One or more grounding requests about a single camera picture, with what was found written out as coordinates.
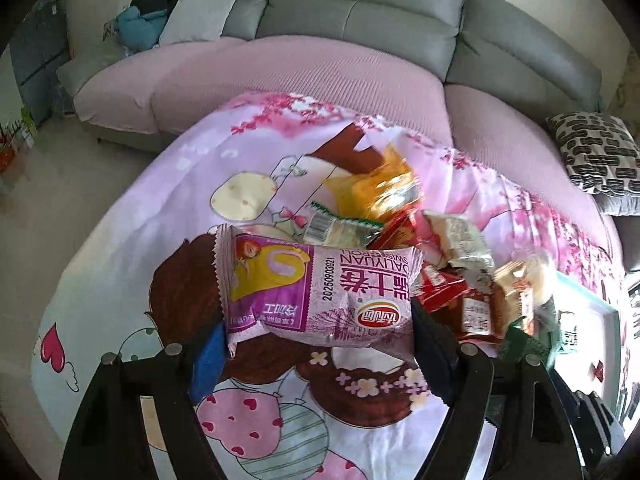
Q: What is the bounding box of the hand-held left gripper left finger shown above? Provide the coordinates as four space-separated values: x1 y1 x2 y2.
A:
59 321 236 480

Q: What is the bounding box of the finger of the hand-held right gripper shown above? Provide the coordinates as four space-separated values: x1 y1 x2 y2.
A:
570 390 632 480

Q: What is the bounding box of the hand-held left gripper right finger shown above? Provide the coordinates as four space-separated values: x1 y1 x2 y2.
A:
410 300 581 480

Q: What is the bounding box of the large red snack packet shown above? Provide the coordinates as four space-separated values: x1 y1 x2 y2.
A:
414 264 503 343

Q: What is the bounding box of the white tray with teal rim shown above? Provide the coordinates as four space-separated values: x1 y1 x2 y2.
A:
544 272 627 413

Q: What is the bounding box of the purple cake roll packet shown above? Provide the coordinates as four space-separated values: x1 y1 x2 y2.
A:
214 225 426 359

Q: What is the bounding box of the small red snack packet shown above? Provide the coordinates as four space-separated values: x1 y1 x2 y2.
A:
382 209 432 252

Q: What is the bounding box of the dark green snack packet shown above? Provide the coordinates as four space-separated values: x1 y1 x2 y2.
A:
500 310 562 373

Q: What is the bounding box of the clear packet of yellow cake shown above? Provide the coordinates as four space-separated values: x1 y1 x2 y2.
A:
492 254 557 336

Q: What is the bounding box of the beige snack packet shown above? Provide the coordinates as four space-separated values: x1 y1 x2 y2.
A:
424 212 497 282

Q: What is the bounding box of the green and white snack packet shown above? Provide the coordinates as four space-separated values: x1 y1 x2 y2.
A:
305 201 387 248

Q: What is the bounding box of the printed pink cartoon blanket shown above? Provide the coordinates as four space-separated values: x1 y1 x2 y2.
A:
30 91 627 480

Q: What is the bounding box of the yellow snack packet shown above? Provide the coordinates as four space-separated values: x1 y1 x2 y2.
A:
324 142 424 224

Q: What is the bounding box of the black and white patterned pillow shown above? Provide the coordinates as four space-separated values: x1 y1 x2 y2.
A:
545 111 640 196

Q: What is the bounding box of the pink sofa cover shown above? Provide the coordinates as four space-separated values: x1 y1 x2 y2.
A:
74 35 623 281

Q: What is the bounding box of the blue clothing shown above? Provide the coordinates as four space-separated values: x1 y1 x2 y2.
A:
115 6 170 53

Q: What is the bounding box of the grey sofa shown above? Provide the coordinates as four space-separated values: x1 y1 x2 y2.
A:
55 0 640 221

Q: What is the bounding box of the dark blue cabinet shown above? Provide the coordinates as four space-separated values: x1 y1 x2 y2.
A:
10 0 70 113

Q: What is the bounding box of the plain grey pillow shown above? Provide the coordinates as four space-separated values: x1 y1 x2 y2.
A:
159 0 251 47

